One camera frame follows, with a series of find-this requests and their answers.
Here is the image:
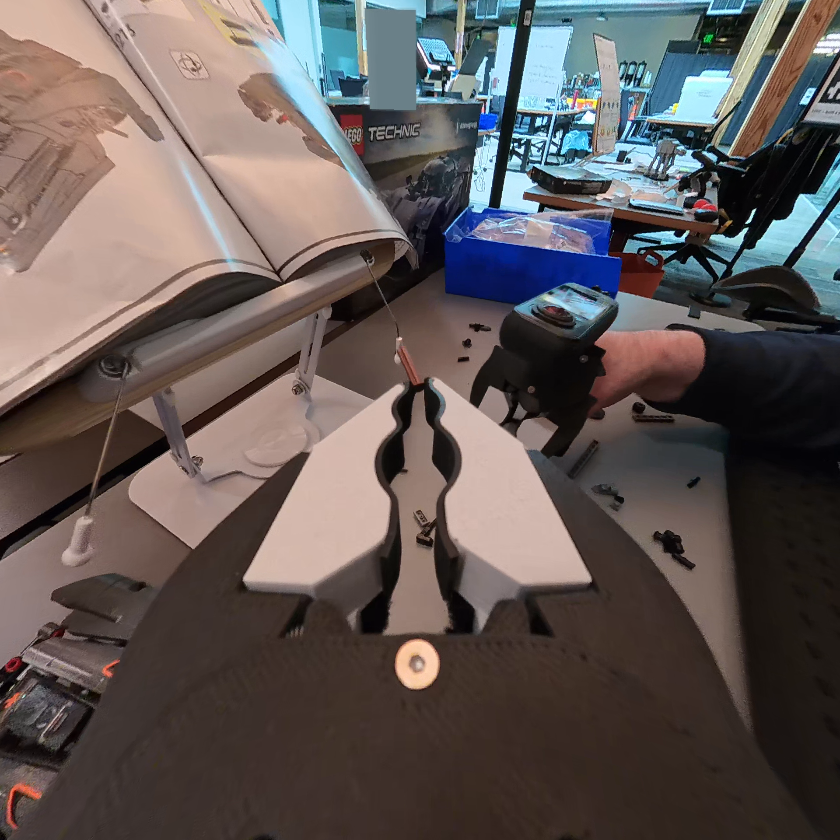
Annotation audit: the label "white book stand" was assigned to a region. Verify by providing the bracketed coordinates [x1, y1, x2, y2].
[0, 239, 421, 568]

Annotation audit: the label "grey walker model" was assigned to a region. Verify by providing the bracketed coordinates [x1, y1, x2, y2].
[646, 139, 686, 181]

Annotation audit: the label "black dimpled fabric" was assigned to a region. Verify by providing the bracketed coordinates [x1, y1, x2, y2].
[725, 453, 840, 840]

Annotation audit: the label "blue plastic bin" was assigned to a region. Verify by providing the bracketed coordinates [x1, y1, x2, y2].
[443, 206, 623, 304]

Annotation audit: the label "whiteboard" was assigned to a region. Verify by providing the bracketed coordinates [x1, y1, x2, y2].
[492, 25, 574, 109]

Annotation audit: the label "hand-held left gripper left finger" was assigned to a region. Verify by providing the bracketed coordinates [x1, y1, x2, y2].
[243, 382, 421, 632]

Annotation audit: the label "grey chair seat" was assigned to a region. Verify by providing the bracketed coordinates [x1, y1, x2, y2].
[712, 266, 821, 322]

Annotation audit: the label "black flat case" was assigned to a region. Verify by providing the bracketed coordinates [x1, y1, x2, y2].
[528, 164, 613, 195]

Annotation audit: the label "clear plastic parts bags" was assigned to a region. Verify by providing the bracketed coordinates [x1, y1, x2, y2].
[467, 209, 616, 257]

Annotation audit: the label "black lego set box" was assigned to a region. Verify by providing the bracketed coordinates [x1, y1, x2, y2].
[325, 98, 483, 322]

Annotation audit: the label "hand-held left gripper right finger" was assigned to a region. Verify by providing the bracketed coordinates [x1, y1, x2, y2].
[424, 378, 593, 629]

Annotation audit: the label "wooden background table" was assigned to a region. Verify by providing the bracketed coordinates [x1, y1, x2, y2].
[523, 157, 723, 238]

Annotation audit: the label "person's right forearm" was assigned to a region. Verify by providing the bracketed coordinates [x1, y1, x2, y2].
[640, 323, 840, 454]

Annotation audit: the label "black white marker sign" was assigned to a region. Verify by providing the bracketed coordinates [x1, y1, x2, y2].
[797, 56, 840, 129]

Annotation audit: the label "orange bucket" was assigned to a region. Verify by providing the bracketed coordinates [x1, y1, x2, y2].
[610, 248, 665, 299]

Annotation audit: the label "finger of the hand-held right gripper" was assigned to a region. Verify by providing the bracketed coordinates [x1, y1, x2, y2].
[469, 351, 511, 410]
[540, 392, 596, 460]

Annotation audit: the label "dark lego car model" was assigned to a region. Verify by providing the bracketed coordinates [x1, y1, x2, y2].
[0, 572, 158, 828]

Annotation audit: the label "standing poster board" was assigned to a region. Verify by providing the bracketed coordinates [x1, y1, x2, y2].
[591, 33, 624, 157]

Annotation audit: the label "open instruction book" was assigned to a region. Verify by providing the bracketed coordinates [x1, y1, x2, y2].
[0, 0, 421, 417]

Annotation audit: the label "person's right hand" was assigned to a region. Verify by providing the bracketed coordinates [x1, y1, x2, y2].
[587, 328, 707, 420]

